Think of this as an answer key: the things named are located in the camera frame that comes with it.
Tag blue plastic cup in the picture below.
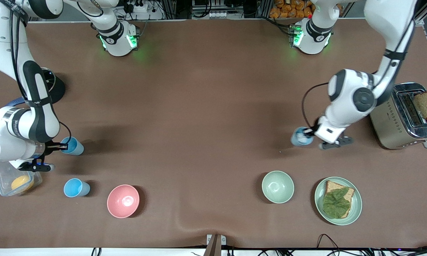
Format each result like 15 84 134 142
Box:
291 127 314 146
64 178 91 198
60 137 85 156

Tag yellow orange fruit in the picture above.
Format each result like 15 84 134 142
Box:
11 175 35 193

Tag clear plastic storage container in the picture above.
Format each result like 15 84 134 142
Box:
0 160 43 197

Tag brown bread slice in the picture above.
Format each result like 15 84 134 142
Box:
324 181 355 219

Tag silver toaster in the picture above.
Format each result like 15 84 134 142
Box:
369 82 427 150

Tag pale green bowl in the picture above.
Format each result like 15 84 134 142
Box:
262 171 294 204

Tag green lettuce leaf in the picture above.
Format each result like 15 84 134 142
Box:
322 187 351 218

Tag pink bowl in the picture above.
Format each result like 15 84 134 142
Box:
107 184 140 218

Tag pale green plate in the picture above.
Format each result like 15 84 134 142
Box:
314 177 362 226

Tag brown table mat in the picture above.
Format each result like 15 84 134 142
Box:
0 18 427 249

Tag orange snack bags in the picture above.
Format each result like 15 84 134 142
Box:
269 0 314 18

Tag power strip with plugs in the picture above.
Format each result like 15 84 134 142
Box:
123 0 149 13

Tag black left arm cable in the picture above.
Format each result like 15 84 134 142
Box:
301 82 330 129

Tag black saucepan with blue handle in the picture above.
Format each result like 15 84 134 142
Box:
9 67 66 107

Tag aluminium frame strut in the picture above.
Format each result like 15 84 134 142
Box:
255 0 271 18
156 0 177 19

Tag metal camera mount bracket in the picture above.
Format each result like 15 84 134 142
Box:
204 234 227 256

